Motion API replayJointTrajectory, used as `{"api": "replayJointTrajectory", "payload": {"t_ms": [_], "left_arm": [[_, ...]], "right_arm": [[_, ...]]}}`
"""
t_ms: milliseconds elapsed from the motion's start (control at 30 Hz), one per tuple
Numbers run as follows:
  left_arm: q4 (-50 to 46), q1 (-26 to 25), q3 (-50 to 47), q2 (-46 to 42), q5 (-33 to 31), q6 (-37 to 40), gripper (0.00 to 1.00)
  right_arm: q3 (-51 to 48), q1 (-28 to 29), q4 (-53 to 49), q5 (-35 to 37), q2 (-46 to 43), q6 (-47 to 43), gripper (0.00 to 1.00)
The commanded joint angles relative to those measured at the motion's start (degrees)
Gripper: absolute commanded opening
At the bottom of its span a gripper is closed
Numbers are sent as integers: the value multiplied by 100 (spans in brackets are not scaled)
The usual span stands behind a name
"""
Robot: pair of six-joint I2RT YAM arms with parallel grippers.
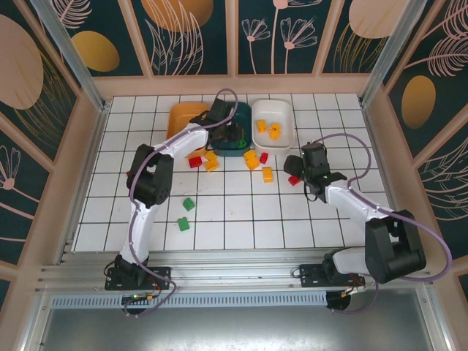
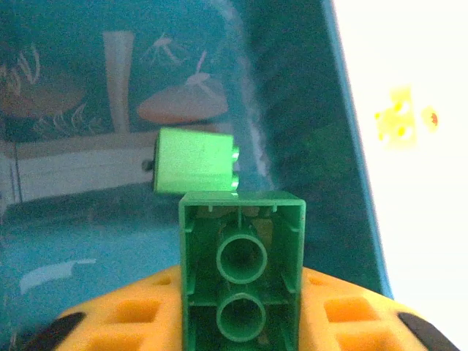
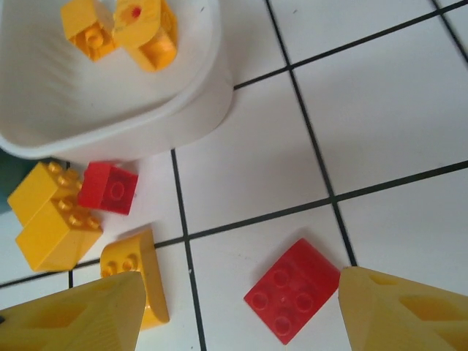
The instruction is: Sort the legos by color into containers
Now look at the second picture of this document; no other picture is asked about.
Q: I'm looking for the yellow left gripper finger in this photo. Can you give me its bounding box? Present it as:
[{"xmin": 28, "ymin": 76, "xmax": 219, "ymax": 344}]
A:
[{"xmin": 21, "ymin": 265, "xmax": 184, "ymax": 351}]

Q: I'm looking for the long green lego brick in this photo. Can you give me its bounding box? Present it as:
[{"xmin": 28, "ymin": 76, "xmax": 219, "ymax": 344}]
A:
[{"xmin": 178, "ymin": 192, "xmax": 307, "ymax": 351}]

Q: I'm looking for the yellow lego brick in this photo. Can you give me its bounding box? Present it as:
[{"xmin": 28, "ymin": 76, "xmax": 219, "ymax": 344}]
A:
[{"xmin": 373, "ymin": 84, "xmax": 418, "ymax": 150}]

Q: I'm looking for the yellow lego with hole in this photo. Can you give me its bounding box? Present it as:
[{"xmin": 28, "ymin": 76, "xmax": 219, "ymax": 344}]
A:
[{"xmin": 420, "ymin": 105, "xmax": 440, "ymax": 132}]

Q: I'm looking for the white plastic bin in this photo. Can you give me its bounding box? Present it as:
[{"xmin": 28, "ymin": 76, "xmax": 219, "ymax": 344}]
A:
[{"xmin": 331, "ymin": 0, "xmax": 468, "ymax": 351}]

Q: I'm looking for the teal plastic bin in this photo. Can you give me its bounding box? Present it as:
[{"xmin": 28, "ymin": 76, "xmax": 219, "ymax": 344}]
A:
[{"xmin": 0, "ymin": 0, "xmax": 394, "ymax": 351}]

